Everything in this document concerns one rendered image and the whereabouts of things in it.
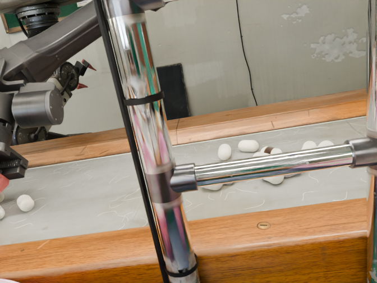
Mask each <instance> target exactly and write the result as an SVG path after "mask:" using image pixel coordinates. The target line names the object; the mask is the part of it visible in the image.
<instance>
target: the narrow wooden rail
mask: <svg viewBox="0 0 377 283"><path fill-rule="evenodd" d="M188 226H189V229H190V234H191V240H192V245H193V249H194V253H195V254H196V255H197V258H196V257H195V259H196V262H197V260H198V263H199V264H198V267H197V270H198V273H199V278H200V283H367V197H364V198H356V199H348V200H340V201H335V202H326V203H318V204H309V205H305V206H297V207H288V208H280V209H271V210H266V211H258V212H250V213H242V214H233V215H228V216H220V217H212V218H203V219H198V220H190V221H188ZM0 279H6V280H12V281H16V282H19V283H164V282H163V278H162V274H161V271H160V267H159V262H158V258H157V254H156V251H155V246H154V242H153V238H152V235H151V231H150V226H143V227H135V228H130V229H122V230H113V231H105V232H96V233H92V234H83V235H75V236H67V237H61V238H53V239H45V240H37V241H28V242H23V243H15V244H7V245H0Z"/></svg>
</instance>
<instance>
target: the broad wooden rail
mask: <svg viewBox="0 0 377 283"><path fill-rule="evenodd" d="M363 116H366V88H363V89H357V90H350V91H346V92H339V93H333V94H326V95H320V96H315V97H308V98H302V99H295V100H291V101H284V102H278V103H271V104H265V105H260V106H253V107H247V108H240V109H234V110H230V111H223V112H216V113H210V114H205V115H199V116H192V117H185V118H179V119H175V120H168V121H167V122H168V128H169V133H170V137H171V142H172V146H175V145H182V144H190V143H197V142H203V141H208V140H215V139H222V138H229V137H233V136H240V135H247V134H254V133H262V132H266V131H273V130H280V129H287V128H291V127H298V126H305V125H312V124H319V123H323V122H331V121H338V120H345V119H349V118H356V117H363ZM10 147H11V148H12V149H13V150H15V151H16V152H17V153H19V154H20V155H22V156H23V157H24V158H26V159H27V160H28V161H29V163H28V167H27V168H34V167H41V166H48V165H55V164H60V163H67V162H73V161H80V160H85V159H92V158H99V157H106V156H113V155H118V154H125V153H131V151H130V146H129V143H128V139H127V134H126V130H125V127H124V128H120V129H113V130H106V131H100V132H95V133H89V134H82V135H75V136H69V137H65V138H58V139H51V140H45V141H38V142H34V143H27V144H21V145H15V146H10Z"/></svg>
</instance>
